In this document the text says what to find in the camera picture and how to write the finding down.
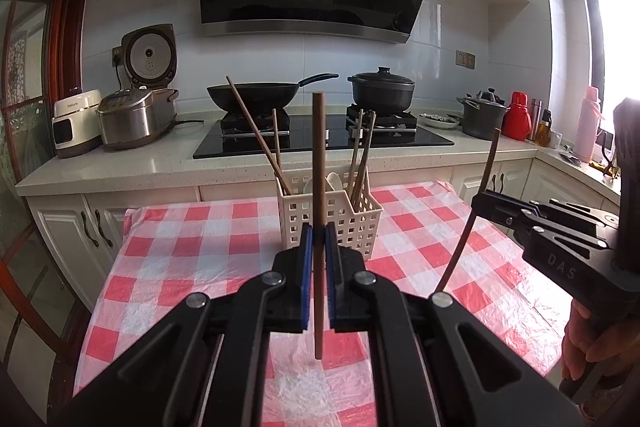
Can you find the white small kitchen appliance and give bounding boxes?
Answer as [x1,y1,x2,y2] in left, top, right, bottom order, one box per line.
[52,90,102,158]

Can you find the silver open rice cooker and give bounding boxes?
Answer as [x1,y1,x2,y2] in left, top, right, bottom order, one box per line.
[96,24,178,150]

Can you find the wall power outlet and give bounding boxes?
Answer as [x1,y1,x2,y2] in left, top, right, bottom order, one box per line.
[454,50,476,69]

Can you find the white lower cabinets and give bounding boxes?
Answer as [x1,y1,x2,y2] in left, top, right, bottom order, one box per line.
[24,156,624,313]

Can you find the red white checkered tablecloth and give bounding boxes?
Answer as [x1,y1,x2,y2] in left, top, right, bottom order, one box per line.
[75,181,570,426]

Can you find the red thermos jug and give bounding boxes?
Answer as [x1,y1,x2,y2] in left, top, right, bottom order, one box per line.
[502,91,532,141]

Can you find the dark grey stock pot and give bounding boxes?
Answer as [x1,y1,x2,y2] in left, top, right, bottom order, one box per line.
[458,88,506,141]

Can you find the black wok pan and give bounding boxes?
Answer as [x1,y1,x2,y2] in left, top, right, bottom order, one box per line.
[207,72,338,114]

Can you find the red wooden glass door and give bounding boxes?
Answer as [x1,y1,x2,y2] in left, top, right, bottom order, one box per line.
[1,0,88,364]

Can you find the pink water bottle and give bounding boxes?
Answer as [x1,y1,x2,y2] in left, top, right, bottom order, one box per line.
[574,86,602,164]

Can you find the white perforated utensil basket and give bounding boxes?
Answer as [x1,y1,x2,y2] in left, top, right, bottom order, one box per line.
[276,168,382,260]

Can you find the oil bottle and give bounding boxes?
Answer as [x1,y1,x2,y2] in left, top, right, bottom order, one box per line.
[534,109,552,147]

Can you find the person's right hand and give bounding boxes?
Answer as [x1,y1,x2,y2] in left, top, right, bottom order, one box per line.
[561,300,640,381]

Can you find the black glass gas stove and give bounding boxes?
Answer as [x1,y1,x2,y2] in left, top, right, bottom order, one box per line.
[192,103,457,160]

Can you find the steel vacuum flask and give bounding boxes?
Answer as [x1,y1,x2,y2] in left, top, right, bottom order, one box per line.
[528,98,544,141]

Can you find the black lidded casserole pot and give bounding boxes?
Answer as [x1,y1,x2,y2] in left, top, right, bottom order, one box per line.
[347,66,416,114]

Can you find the small white dish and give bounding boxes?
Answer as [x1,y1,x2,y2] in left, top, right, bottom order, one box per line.
[418,113,460,130]

